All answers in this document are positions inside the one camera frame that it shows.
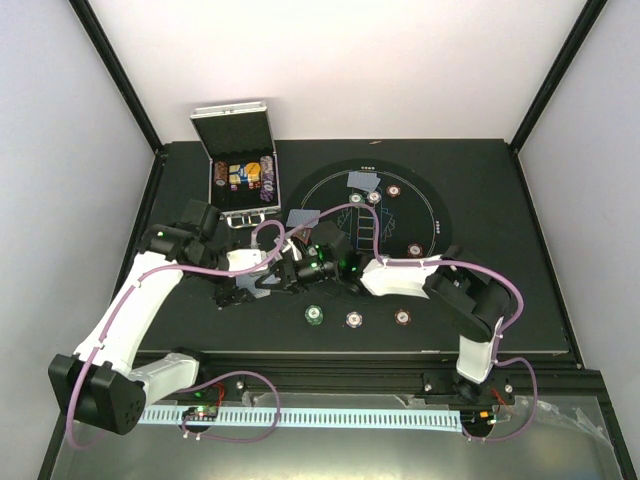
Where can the aluminium poker case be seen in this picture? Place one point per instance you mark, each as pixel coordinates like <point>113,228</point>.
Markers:
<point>236,134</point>

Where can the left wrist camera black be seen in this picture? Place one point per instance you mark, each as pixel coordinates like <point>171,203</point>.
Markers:
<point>201,218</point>

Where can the left controller board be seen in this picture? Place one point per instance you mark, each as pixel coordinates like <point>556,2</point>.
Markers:
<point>200,413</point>

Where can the white slotted cable duct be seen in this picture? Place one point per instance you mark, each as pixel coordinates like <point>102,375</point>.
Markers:
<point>332,418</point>

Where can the black frame post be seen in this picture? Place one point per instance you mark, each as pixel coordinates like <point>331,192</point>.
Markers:
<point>102,45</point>
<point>571,46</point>

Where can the blue patterned card deck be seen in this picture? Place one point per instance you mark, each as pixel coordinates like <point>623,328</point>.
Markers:
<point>249,283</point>

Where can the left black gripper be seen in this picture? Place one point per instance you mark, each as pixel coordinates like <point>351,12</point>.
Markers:
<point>230,294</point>

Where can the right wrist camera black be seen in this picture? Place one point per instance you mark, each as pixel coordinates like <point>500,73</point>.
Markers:
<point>331,243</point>

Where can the black aluminium mounting rail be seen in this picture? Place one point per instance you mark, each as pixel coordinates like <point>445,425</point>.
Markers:
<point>437,383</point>

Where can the black frame post right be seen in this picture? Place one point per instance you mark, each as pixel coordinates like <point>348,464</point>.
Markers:
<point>571,46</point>

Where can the green poker chip stack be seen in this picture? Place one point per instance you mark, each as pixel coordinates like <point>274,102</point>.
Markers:
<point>314,315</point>

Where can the blue white poker chip stack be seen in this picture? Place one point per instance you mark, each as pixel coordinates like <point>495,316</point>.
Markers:
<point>354,319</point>

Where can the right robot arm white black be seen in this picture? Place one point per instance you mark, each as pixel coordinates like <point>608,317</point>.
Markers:
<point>479,302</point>

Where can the purple chip row in case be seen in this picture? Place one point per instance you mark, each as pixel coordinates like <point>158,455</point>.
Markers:
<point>268,189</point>

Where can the brown chip row in case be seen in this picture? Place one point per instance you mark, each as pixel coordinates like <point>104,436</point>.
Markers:
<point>220,174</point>

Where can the dealt blue card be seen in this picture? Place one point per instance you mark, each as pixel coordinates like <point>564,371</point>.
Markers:
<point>359,180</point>
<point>308,217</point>

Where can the yellow big blind button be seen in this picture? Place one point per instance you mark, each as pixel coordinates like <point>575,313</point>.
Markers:
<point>252,170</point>

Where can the controller board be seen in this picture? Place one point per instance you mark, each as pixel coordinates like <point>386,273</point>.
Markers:
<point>484,417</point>
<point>200,413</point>

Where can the round black poker mat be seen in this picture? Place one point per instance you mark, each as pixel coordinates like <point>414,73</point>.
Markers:
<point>417,215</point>

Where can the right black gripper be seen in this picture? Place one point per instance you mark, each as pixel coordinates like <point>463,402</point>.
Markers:
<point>289,278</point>

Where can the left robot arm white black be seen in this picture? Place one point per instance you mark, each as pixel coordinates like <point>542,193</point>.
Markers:
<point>98,385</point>

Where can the dealt blue card top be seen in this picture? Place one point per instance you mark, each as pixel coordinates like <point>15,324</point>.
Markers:
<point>359,180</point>

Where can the brown poker chip stack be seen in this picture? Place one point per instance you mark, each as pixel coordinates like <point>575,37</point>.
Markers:
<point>402,317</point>

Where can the blue yellow card box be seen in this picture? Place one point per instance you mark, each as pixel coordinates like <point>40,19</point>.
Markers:
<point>237,175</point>

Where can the red triangular all-in marker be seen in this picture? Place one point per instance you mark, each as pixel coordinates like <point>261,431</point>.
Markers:
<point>304,236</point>

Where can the right controller board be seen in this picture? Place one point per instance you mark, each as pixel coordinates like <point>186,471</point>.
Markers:
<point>484,417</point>

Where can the black frame post left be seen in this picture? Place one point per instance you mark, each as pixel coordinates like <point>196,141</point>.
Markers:
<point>102,45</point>

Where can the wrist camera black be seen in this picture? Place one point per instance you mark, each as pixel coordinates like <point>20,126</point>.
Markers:
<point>331,243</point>
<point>201,218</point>

